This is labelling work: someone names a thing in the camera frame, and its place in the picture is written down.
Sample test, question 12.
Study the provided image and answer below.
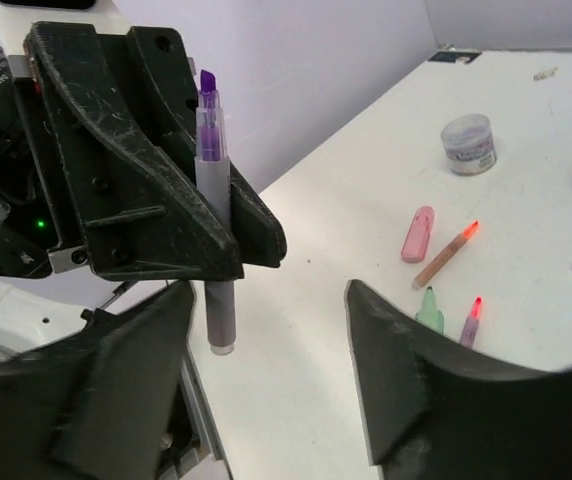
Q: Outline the pink highlighter pen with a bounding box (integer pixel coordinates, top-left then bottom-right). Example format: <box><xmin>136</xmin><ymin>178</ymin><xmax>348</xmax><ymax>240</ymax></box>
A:
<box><xmin>459</xmin><ymin>297</ymin><xmax>483</xmax><ymax>348</ymax></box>

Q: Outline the purple highlighter pen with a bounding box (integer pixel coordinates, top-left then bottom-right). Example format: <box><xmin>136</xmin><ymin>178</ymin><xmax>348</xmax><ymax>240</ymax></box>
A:
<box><xmin>195</xmin><ymin>70</ymin><xmax>236</xmax><ymax>356</ymax></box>

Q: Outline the right clear clip jar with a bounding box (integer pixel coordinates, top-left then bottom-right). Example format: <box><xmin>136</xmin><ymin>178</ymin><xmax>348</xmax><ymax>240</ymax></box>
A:
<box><xmin>440</xmin><ymin>114</ymin><xmax>497</xmax><ymax>176</ymax></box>

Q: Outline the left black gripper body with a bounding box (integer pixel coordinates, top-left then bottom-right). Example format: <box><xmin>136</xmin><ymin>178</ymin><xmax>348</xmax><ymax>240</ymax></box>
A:
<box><xmin>0</xmin><ymin>46</ymin><xmax>86</xmax><ymax>278</ymax></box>

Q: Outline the orange highlighter pen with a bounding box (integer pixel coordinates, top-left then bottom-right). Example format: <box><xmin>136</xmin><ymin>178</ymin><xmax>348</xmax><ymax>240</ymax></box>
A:
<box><xmin>412</xmin><ymin>221</ymin><xmax>480</xmax><ymax>290</ymax></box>

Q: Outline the green highlighter pen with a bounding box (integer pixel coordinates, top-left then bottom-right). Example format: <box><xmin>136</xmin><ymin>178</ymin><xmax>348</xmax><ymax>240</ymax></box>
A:
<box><xmin>415</xmin><ymin>287</ymin><xmax>445</xmax><ymax>334</ymax></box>

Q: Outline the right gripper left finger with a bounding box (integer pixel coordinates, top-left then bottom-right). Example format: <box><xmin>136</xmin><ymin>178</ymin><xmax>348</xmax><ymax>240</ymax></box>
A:
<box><xmin>0</xmin><ymin>281</ymin><xmax>195</xmax><ymax>479</ymax></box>

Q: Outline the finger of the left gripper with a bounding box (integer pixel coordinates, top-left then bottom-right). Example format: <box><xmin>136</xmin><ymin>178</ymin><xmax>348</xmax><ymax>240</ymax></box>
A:
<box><xmin>24</xmin><ymin>21</ymin><xmax>243</xmax><ymax>281</ymax></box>
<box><xmin>102</xmin><ymin>26</ymin><xmax>287</xmax><ymax>268</ymax></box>

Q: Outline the pink highlighter cap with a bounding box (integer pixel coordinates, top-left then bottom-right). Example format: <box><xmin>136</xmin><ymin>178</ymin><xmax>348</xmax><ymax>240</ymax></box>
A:
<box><xmin>400</xmin><ymin>206</ymin><xmax>435</xmax><ymax>263</ymax></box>

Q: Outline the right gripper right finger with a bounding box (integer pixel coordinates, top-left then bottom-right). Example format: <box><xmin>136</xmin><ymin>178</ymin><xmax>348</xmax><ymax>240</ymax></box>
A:
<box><xmin>345</xmin><ymin>279</ymin><xmax>572</xmax><ymax>479</ymax></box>

